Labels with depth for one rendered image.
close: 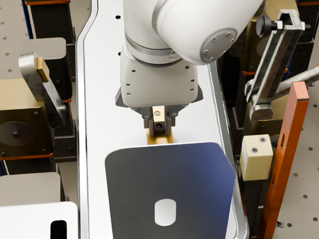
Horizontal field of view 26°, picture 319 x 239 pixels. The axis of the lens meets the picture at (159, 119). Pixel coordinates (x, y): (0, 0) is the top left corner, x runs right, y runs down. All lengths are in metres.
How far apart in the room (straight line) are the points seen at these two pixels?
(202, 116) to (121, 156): 0.46
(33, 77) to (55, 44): 0.20
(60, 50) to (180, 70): 0.32
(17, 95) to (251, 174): 0.35
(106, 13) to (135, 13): 0.40
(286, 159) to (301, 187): 0.44
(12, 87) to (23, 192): 0.15
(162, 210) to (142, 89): 0.17
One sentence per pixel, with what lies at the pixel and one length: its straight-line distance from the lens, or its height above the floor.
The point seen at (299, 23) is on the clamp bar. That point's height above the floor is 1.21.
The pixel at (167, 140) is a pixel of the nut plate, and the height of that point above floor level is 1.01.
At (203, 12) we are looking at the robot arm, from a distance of 0.71.
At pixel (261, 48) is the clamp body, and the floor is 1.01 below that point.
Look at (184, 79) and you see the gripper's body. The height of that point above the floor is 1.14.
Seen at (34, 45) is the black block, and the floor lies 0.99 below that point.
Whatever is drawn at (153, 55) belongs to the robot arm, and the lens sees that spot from 0.82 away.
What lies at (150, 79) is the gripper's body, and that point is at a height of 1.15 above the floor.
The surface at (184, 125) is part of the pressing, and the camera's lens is 1.01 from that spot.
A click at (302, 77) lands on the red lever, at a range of 0.95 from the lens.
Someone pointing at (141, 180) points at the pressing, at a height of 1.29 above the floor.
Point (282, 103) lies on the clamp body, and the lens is 0.99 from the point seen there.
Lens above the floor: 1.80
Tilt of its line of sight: 52 degrees down
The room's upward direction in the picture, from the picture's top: straight up
